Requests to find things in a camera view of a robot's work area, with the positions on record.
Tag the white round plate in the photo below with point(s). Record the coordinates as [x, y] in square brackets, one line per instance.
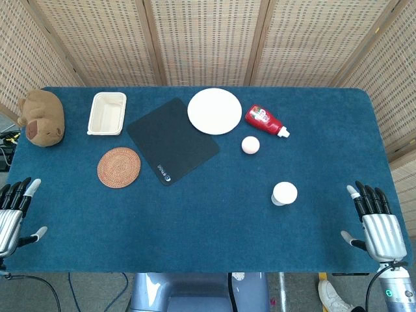
[214, 111]

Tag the brown capybara plush toy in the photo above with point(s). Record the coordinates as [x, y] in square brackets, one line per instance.
[44, 117]

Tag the round woven rattan coaster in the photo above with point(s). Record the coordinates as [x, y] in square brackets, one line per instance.
[119, 167]

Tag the woven bamboo folding screen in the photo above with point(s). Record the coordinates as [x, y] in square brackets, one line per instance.
[208, 39]

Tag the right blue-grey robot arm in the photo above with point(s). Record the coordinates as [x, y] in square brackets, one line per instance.
[396, 289]

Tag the white paper cup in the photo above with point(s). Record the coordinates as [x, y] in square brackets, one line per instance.
[284, 192]

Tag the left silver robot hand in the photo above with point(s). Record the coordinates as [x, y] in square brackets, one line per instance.
[9, 224]

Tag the cream plastic food container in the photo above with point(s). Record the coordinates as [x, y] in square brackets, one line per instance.
[107, 113]

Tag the white sneaker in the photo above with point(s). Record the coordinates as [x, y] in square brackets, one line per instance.
[331, 297]

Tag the pale pink ball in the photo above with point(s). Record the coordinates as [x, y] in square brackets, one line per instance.
[250, 145]

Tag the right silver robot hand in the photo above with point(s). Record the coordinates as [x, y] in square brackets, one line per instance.
[383, 234]

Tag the blue table cloth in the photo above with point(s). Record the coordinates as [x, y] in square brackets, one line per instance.
[195, 221]

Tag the red ketchup squeeze bottle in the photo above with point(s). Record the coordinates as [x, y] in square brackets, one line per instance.
[263, 118]

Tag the blue-grey robot torso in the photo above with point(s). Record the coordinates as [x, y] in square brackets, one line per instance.
[188, 292]

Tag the black mouse pad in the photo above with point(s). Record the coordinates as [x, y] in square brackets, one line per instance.
[169, 143]

